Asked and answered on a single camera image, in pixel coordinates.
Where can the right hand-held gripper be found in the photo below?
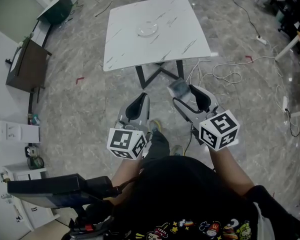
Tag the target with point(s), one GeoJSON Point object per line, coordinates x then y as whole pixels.
{"type": "Point", "coordinates": [218, 130]}

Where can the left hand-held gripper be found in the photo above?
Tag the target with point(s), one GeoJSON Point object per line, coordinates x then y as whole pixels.
{"type": "Point", "coordinates": [126, 142]}

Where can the small grey item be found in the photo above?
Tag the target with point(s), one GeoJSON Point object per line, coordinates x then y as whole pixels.
{"type": "Point", "coordinates": [178, 89]}

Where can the person's left forearm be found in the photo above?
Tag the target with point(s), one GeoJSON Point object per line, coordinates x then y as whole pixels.
{"type": "Point", "coordinates": [126, 176]}

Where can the person's right forearm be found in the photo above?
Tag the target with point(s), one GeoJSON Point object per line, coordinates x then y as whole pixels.
{"type": "Point", "coordinates": [231, 169]}

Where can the person's grey yellow shoe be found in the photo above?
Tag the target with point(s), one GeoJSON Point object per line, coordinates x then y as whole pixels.
{"type": "Point", "coordinates": [177, 150]}
{"type": "Point", "coordinates": [155, 125]}

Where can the person's dark trouser leg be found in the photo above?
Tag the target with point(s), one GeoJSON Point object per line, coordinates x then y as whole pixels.
{"type": "Point", "coordinates": [157, 144]}

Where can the white marble table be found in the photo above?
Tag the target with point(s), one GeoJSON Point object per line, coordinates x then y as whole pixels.
{"type": "Point", "coordinates": [152, 49]}

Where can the white power strip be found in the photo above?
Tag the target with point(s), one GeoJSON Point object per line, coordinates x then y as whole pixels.
{"type": "Point", "coordinates": [261, 39]}
{"type": "Point", "coordinates": [285, 104]}

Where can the person's black printed shirt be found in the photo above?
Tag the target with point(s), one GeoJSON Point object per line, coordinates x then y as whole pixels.
{"type": "Point", "coordinates": [190, 199]}

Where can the white mug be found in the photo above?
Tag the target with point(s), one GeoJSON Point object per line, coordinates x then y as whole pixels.
{"type": "Point", "coordinates": [32, 151]}

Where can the green round jar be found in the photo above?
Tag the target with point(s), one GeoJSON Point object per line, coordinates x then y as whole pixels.
{"type": "Point", "coordinates": [35, 162]}

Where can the dark brown wooden cabinet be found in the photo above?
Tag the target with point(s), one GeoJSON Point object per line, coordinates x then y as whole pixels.
{"type": "Point", "coordinates": [27, 64]}

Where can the dark green cabinet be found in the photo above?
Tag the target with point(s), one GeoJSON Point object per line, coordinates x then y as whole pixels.
{"type": "Point", "coordinates": [57, 9]}

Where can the black equipment rack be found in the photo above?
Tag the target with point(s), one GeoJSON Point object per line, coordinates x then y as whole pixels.
{"type": "Point", "coordinates": [292, 6]}

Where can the white low cabinet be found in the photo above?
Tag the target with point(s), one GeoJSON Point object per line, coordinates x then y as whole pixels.
{"type": "Point", "coordinates": [27, 209]}

